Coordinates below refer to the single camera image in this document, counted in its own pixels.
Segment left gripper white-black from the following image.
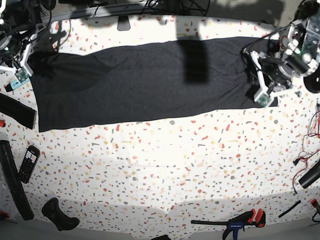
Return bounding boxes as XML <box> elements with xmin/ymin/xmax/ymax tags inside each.
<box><xmin>249</xmin><ymin>51</ymin><xmax>294</xmax><ymax>108</ymax></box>

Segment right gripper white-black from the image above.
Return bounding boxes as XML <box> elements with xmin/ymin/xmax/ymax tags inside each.
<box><xmin>0</xmin><ymin>23</ymin><xmax>45</xmax><ymax>84</ymax></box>

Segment dark grey T-shirt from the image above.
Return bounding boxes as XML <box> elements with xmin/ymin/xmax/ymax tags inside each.
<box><xmin>28</xmin><ymin>37</ymin><xmax>260</xmax><ymax>132</ymax></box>

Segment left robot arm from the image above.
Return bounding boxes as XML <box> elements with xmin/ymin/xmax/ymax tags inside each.
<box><xmin>242</xmin><ymin>0</ymin><xmax>320</xmax><ymax>107</ymax></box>

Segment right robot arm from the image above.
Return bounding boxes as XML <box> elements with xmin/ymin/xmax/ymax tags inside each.
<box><xmin>0</xmin><ymin>0</ymin><xmax>56</xmax><ymax>92</ymax></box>

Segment turquoise highlighter pen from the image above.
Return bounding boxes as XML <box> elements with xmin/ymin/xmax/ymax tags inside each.
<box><xmin>5</xmin><ymin>80</ymin><xmax>22</xmax><ymax>93</ymax></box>

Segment black folded cloth strip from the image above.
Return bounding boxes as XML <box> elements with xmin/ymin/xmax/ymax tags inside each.
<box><xmin>0</xmin><ymin>93</ymin><xmax>37</xmax><ymax>129</ymax></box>

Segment black round disc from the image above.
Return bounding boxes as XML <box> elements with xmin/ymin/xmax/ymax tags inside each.
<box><xmin>303</xmin><ymin>73</ymin><xmax>320</xmax><ymax>94</ymax></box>

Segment black remote control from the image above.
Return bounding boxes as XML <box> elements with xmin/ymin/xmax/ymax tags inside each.
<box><xmin>18</xmin><ymin>145</ymin><xmax>40</xmax><ymax>184</ymax></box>

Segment black cylinder right edge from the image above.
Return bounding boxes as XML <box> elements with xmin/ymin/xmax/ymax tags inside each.
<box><xmin>298</xmin><ymin>165</ymin><xmax>320</xmax><ymax>189</ymax></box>

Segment long black tube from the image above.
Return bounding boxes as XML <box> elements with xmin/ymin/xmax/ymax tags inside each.
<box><xmin>0</xmin><ymin>132</ymin><xmax>34</xmax><ymax>221</ymax></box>

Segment small black stick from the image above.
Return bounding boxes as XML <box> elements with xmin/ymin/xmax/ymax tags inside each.
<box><xmin>278</xmin><ymin>200</ymin><xmax>302</xmax><ymax>218</ymax></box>

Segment grey monitor stand base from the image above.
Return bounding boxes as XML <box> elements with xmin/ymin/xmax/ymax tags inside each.
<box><xmin>117</xmin><ymin>15</ymin><xmax>131</xmax><ymax>32</ymax></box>

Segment red object right edge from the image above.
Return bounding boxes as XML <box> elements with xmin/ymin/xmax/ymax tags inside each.
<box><xmin>310</xmin><ymin>198</ymin><xmax>320</xmax><ymax>214</ymax></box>

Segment black game controller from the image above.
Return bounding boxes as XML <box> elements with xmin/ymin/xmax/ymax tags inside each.
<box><xmin>41</xmin><ymin>197</ymin><xmax>80</xmax><ymax>231</ymax></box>

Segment red object bottom left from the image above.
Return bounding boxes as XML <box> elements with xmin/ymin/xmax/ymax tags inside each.
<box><xmin>0</xmin><ymin>211</ymin><xmax>10</xmax><ymax>222</ymax></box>

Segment red and black wire bundle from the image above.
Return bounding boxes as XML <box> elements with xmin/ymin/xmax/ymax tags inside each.
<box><xmin>291</xmin><ymin>102</ymin><xmax>320</xmax><ymax>196</ymax></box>

